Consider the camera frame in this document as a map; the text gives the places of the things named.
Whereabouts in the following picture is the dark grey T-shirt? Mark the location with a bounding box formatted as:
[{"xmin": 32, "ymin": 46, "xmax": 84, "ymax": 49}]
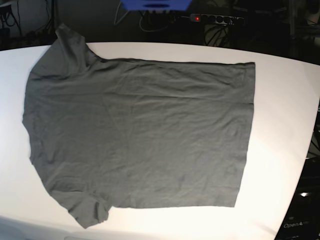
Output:
[{"xmin": 22, "ymin": 25, "xmax": 256, "ymax": 228}]

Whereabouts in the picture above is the black power strip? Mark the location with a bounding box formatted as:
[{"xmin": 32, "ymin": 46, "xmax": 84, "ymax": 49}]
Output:
[{"xmin": 187, "ymin": 13, "xmax": 246, "ymax": 26}]

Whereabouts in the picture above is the blue box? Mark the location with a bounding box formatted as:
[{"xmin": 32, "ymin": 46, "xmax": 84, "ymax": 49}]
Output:
[{"xmin": 120, "ymin": 0, "xmax": 192, "ymax": 11}]

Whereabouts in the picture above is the black OpenArm case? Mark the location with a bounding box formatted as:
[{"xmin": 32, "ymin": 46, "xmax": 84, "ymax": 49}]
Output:
[{"xmin": 275, "ymin": 157, "xmax": 320, "ymax": 240}]

